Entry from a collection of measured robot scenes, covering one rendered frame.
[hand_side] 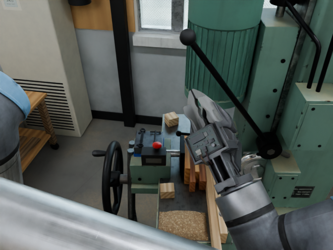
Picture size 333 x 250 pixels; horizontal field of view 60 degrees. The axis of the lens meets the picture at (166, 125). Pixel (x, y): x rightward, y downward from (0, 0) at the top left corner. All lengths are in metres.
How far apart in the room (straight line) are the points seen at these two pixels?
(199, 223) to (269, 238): 0.39
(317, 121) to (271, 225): 0.32
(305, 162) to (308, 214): 0.49
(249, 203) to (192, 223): 0.37
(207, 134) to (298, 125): 0.29
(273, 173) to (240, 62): 0.31
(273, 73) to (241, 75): 0.08
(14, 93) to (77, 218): 0.25
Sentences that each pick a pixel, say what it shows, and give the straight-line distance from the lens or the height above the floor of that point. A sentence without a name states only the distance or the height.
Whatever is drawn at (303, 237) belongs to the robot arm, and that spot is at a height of 1.27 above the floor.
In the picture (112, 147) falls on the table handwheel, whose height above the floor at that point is 0.95.
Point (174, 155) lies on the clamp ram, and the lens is 1.00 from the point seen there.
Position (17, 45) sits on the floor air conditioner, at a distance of 2.36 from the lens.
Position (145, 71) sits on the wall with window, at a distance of 2.38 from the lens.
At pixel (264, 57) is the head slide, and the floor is 1.34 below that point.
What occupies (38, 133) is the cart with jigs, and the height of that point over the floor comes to 0.18.
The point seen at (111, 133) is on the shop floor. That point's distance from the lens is 2.61.
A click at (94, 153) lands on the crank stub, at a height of 0.93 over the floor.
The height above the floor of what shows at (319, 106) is 1.29.
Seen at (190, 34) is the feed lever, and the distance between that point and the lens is 0.61.
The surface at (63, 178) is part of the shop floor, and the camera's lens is 2.31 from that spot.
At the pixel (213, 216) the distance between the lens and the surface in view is 0.87.
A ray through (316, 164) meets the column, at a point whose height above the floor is 1.02.
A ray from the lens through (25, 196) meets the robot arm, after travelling 0.36.
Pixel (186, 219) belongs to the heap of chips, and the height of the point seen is 0.94.
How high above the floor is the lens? 1.65
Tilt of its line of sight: 39 degrees down
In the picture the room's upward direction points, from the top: straight up
